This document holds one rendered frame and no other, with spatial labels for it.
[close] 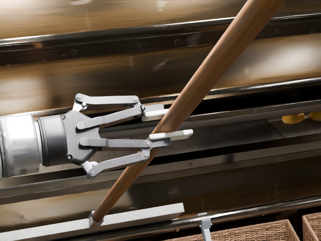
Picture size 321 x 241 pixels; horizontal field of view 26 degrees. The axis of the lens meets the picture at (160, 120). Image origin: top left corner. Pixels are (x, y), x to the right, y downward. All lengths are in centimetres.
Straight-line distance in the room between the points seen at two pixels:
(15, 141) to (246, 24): 43
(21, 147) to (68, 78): 136
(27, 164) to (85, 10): 131
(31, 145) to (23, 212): 158
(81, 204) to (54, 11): 75
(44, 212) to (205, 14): 92
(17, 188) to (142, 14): 75
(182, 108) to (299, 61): 167
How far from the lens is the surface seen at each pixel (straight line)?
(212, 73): 84
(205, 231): 231
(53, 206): 259
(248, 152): 270
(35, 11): 227
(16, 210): 258
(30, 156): 102
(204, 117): 238
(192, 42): 243
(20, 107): 235
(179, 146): 271
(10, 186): 251
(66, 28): 227
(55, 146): 102
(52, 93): 236
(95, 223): 200
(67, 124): 106
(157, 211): 210
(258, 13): 70
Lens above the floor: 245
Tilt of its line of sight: 26 degrees down
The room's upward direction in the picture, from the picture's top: straight up
